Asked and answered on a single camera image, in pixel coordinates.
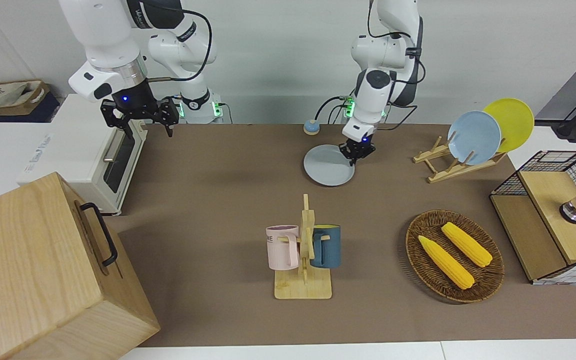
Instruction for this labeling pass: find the navy storage box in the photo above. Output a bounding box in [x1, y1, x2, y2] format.
[0, 95, 62, 137]

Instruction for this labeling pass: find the pink mug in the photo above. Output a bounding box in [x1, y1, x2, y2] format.
[266, 225, 301, 272]

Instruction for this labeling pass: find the brown wicker basket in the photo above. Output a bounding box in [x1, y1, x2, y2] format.
[405, 209, 506, 304]

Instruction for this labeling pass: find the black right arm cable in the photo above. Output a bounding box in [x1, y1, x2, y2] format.
[138, 0, 215, 83]

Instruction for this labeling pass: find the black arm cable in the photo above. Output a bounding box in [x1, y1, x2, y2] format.
[138, 0, 215, 83]
[367, 0, 425, 132]

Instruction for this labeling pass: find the wooden drawer box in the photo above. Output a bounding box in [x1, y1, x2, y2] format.
[0, 171, 161, 360]

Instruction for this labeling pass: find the gray plate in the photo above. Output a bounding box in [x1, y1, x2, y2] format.
[303, 144, 356, 187]

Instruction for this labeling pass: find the light blue plate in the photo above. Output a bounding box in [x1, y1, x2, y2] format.
[447, 110, 503, 166]

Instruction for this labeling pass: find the toaster oven door handle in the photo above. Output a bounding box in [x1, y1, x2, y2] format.
[103, 130, 122, 164]

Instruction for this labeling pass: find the wire grid wooden shelf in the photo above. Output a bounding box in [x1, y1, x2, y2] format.
[489, 150, 576, 286]

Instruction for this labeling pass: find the black base cable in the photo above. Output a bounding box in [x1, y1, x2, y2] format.
[315, 95, 356, 126]

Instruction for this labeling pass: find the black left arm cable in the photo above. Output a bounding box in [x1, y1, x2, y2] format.
[367, 0, 425, 132]

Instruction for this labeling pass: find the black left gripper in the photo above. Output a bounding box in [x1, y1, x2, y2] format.
[339, 138, 376, 167]

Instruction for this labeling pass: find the yellow corn cob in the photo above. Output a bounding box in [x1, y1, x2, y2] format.
[418, 235, 476, 291]
[441, 222, 494, 268]

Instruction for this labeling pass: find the dark blue mug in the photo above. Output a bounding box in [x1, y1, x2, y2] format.
[309, 225, 342, 269]

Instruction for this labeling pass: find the bamboo mug rack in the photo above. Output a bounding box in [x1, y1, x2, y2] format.
[274, 194, 333, 301]

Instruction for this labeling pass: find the black drawer handle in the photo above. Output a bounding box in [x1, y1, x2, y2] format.
[80, 202, 119, 268]

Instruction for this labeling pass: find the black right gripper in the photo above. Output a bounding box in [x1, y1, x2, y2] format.
[100, 77, 180, 140]

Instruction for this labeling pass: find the wooden plate rack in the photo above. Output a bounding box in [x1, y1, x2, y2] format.
[413, 136, 509, 184]

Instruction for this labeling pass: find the white toaster oven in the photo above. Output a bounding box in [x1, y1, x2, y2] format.
[16, 94, 148, 217]

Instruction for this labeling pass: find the yellow plate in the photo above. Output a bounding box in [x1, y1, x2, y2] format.
[483, 98, 535, 154]

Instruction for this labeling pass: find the brown table mat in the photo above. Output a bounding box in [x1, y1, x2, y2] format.
[103, 123, 576, 348]

